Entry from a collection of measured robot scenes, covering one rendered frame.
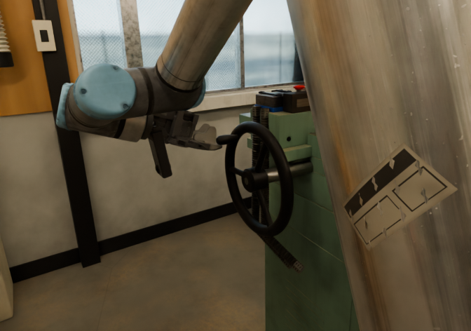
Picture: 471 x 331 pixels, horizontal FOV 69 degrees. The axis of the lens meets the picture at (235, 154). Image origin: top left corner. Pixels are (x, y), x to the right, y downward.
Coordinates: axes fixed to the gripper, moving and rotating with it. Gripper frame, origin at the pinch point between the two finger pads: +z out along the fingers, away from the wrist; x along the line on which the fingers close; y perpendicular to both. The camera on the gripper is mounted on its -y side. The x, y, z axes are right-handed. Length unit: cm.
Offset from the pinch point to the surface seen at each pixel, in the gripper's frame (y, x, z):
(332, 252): -18.6, -18.5, 32.2
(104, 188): -50, 116, 2
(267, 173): -2.2, -10.0, 10.2
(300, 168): 0.6, -9.8, 20.4
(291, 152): 4.2, -9.2, 16.5
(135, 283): -87, 79, 20
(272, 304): -52, 8, 44
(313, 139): 8.7, -9.6, 22.1
